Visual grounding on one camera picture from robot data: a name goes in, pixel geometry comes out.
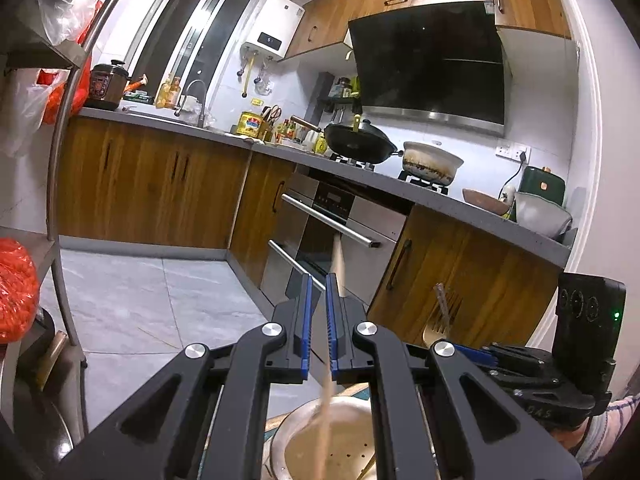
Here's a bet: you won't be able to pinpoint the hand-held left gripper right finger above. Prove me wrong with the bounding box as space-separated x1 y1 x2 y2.
325 274 585 480

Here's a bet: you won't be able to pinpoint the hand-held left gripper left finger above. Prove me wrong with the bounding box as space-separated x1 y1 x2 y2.
50 275 314 480

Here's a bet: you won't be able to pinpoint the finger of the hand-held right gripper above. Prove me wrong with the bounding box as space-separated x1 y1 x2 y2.
481 341 548 362
450 344 501 368

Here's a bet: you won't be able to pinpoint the gold fork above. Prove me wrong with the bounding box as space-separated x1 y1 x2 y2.
422 284 465 348

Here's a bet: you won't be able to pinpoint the wooden chopstick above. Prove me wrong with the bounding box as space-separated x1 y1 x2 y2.
320 236 347 480

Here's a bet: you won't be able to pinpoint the white ceramic utensil holder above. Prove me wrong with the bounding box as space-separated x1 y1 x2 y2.
272 394 436 480

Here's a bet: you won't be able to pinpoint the person's right forearm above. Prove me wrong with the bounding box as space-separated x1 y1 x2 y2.
550 394 640 468

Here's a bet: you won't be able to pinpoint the stainless steel built-in oven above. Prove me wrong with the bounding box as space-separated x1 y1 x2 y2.
260 172 408 306

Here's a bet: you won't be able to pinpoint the brown bowl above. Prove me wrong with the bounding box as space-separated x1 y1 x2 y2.
462 188 511 217

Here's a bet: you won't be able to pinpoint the green kitchen appliance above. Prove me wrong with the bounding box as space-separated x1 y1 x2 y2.
517 166 566 208

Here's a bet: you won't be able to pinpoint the black gas stove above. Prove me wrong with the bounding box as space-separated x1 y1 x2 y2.
327 154 451 197

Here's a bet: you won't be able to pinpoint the black wok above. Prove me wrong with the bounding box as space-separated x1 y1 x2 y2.
290 115 405 166

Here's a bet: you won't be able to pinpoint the white clay pot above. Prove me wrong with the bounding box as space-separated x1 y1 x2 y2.
401 141 465 185

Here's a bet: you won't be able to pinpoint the group of condiment bottles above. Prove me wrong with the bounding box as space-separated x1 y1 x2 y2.
272 117 328 153

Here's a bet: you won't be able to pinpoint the yellow oil tin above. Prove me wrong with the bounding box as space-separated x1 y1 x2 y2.
236 111 266 138

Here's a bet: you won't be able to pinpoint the wooden base cabinets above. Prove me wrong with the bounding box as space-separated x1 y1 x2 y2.
55 117 563 351

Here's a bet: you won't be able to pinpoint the knife block with scissors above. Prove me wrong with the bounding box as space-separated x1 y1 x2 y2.
261 104 283 133

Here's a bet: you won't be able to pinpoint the black spice rack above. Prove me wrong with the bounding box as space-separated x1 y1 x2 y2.
314 71 363 116

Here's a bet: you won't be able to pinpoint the metal faucet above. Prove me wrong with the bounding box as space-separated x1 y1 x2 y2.
175 79 208 128

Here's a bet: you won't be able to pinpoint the group of yellow bottles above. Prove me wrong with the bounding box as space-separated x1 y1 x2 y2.
155 74 183 110

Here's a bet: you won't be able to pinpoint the black range hood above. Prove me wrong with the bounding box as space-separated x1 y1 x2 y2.
347 1 513 137

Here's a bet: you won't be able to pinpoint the red plastic bag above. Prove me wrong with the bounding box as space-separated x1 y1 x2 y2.
0 238 41 345
37 0 103 126

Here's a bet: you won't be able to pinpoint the metal shelf rack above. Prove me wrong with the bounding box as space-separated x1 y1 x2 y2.
0 0 151 361

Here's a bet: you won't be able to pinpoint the white water heater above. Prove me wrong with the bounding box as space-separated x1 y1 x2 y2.
244 0 306 62

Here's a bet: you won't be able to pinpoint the kitchen window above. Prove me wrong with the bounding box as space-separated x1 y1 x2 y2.
122 0 261 97

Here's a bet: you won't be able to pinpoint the white plastic bag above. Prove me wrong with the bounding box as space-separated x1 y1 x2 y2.
0 67 48 158

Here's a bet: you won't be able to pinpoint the clear plastic bag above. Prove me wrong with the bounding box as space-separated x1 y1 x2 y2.
37 0 103 43

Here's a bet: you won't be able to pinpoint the black power cable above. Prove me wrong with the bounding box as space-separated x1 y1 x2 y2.
497 152 528 201

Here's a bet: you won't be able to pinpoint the wooden handle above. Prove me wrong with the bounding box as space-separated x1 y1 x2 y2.
40 330 71 386

